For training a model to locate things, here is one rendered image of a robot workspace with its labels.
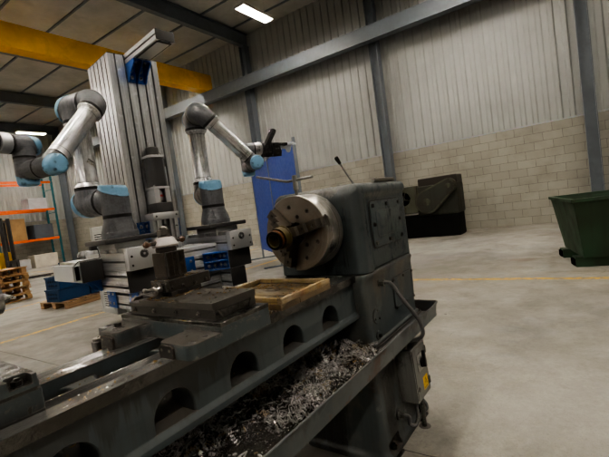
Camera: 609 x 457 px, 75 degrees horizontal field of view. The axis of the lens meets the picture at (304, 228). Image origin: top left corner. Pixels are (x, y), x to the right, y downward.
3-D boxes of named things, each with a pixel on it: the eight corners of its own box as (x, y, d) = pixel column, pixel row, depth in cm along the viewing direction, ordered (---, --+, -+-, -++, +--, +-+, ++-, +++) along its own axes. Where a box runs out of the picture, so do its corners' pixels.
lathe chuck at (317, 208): (284, 267, 182) (275, 199, 180) (343, 266, 163) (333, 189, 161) (272, 271, 174) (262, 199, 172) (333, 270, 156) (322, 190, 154)
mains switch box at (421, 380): (418, 416, 210) (399, 265, 206) (450, 422, 200) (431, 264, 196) (393, 453, 182) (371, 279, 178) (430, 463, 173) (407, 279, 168)
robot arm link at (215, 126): (199, 92, 199) (269, 159, 216) (195, 98, 209) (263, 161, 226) (184, 107, 196) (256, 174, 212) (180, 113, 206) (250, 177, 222)
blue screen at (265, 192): (248, 260, 1037) (236, 171, 1025) (277, 255, 1061) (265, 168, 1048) (289, 282, 644) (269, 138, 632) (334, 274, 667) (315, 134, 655)
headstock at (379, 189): (339, 255, 241) (331, 191, 239) (415, 251, 213) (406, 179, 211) (278, 277, 193) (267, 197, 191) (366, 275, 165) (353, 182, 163)
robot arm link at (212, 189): (204, 205, 199) (199, 179, 198) (198, 207, 211) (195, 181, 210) (227, 202, 204) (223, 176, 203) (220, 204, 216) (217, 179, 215)
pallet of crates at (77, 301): (100, 292, 825) (93, 255, 821) (126, 291, 789) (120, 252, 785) (41, 309, 717) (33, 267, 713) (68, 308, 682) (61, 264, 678)
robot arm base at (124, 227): (95, 240, 170) (91, 218, 170) (130, 235, 181) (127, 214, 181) (110, 238, 160) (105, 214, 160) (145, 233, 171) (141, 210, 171)
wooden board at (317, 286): (260, 287, 171) (259, 277, 170) (331, 287, 150) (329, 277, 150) (207, 306, 146) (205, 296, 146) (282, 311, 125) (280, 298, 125)
